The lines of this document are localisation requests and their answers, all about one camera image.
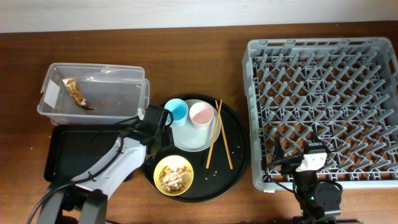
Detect pale grey plate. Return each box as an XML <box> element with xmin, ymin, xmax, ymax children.
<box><xmin>171</xmin><ymin>99</ymin><xmax>221</xmax><ymax>152</ymax></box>

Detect clear plastic bin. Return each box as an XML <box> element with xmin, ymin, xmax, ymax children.
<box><xmin>37</xmin><ymin>63</ymin><xmax>150</xmax><ymax>125</ymax></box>

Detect rice and peanut shell scraps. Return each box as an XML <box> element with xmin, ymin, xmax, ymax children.
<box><xmin>159</xmin><ymin>166</ymin><xmax>191</xmax><ymax>193</ymax></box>

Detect yellow bowl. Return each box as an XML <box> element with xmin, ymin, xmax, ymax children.
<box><xmin>153</xmin><ymin>156</ymin><xmax>194</xmax><ymax>196</ymax></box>

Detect black rectangular tray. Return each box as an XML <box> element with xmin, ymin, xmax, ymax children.
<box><xmin>44</xmin><ymin>124</ymin><xmax>127</xmax><ymax>183</ymax></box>

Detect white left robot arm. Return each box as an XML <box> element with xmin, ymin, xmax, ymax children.
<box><xmin>26</xmin><ymin>105</ymin><xmax>174</xmax><ymax>223</ymax></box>

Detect gold snack wrapper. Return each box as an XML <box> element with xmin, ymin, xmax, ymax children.
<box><xmin>62</xmin><ymin>78</ymin><xmax>96</xmax><ymax>111</ymax></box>

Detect pink cup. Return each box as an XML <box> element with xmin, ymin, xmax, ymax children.
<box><xmin>189</xmin><ymin>101</ymin><xmax>214</xmax><ymax>130</ymax></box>

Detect grey dishwasher rack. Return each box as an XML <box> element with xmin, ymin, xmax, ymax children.
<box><xmin>242</xmin><ymin>37</ymin><xmax>397</xmax><ymax>192</ymax></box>

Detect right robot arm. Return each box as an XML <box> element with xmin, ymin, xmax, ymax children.
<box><xmin>271</xmin><ymin>134</ymin><xmax>343</xmax><ymax>223</ymax></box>

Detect blue cup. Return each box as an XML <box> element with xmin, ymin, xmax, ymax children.
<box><xmin>164</xmin><ymin>98</ymin><xmax>188</xmax><ymax>127</ymax></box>

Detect round black serving tray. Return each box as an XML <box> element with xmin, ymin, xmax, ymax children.
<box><xmin>141</xmin><ymin>103</ymin><xmax>250</xmax><ymax>203</ymax></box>

